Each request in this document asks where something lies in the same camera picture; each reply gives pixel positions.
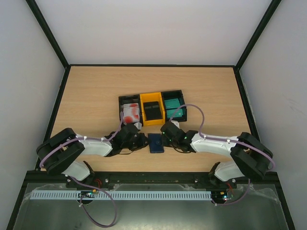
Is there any black bin right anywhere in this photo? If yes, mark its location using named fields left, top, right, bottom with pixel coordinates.
left=161, top=90, right=187, bottom=122

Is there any teal card stack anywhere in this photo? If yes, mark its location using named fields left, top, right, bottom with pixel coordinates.
left=165, top=98, right=184, bottom=119

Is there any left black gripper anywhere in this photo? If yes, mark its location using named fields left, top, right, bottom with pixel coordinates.
left=122, top=133, right=151, bottom=151

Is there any dark blue card holder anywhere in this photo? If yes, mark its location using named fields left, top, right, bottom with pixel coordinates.
left=148, top=133, right=164, bottom=153

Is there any black mounting rail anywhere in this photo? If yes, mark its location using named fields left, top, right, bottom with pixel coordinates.
left=81, top=172, right=236, bottom=189

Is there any black card stack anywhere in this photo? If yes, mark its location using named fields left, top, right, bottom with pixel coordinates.
left=143, top=101, right=162, bottom=121

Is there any yellow bin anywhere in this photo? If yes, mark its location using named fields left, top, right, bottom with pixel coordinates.
left=140, top=92, right=165, bottom=126

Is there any black enclosure frame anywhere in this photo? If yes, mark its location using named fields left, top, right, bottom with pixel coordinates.
left=7, top=0, right=295, bottom=230

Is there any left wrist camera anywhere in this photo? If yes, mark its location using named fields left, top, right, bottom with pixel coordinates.
left=133, top=122, right=142, bottom=131

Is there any black bin left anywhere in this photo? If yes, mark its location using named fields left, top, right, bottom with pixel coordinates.
left=118, top=94, right=143, bottom=126

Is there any red white card stack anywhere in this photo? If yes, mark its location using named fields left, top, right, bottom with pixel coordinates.
left=122, top=103, right=140, bottom=124

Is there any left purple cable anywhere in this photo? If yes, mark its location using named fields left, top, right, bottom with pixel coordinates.
left=39, top=111, right=125, bottom=227

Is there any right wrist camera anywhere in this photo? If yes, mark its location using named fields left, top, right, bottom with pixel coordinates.
left=171, top=120, right=180, bottom=128

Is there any grey slotted cable duct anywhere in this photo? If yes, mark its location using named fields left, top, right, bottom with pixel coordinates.
left=30, top=190, right=212, bottom=201

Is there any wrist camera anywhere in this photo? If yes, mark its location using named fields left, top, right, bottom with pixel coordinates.
left=133, top=122, right=142, bottom=131
left=171, top=120, right=180, bottom=128

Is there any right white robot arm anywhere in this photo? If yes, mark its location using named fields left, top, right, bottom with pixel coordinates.
left=161, top=122, right=275, bottom=188

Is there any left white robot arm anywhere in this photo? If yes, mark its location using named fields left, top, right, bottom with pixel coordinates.
left=36, top=124, right=150, bottom=183

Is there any black bin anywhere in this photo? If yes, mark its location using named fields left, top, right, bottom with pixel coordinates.
left=161, top=90, right=187, bottom=122
left=118, top=94, right=143, bottom=126

